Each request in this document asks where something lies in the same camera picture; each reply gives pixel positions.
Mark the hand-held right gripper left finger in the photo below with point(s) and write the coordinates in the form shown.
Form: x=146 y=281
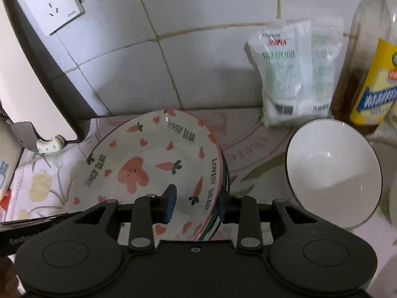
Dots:
x=170 y=205

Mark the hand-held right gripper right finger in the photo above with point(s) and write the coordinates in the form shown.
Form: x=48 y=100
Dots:
x=221 y=208

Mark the white bowl with black rim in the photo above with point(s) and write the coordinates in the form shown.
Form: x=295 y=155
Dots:
x=328 y=167

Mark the floral tablecloth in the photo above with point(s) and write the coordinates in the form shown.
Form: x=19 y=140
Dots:
x=248 y=149

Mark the white salt packet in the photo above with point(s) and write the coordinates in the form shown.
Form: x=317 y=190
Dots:
x=285 y=77
x=325 y=68

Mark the white cutting board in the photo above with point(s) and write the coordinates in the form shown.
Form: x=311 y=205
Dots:
x=24 y=83

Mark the yellow label sauce bottle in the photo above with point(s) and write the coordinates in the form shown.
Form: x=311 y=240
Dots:
x=375 y=93

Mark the white wall socket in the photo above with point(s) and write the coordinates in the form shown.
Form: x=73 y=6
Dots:
x=52 y=6

